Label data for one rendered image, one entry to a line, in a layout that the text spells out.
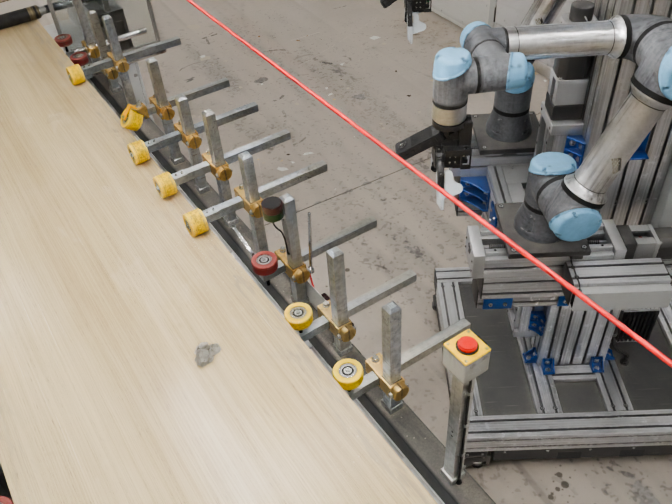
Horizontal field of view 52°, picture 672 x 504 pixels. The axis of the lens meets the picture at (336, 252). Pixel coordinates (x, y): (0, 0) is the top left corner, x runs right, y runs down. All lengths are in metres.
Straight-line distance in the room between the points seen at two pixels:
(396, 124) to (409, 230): 1.01
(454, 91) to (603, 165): 0.44
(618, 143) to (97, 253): 1.55
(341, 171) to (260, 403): 2.38
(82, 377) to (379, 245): 1.90
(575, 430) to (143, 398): 1.48
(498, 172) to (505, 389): 0.82
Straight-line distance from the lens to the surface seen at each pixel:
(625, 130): 1.69
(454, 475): 1.83
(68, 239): 2.39
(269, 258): 2.11
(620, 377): 2.76
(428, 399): 2.85
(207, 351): 1.88
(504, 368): 2.71
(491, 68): 1.48
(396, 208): 3.68
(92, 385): 1.93
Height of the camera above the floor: 2.33
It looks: 43 degrees down
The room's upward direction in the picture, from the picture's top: 5 degrees counter-clockwise
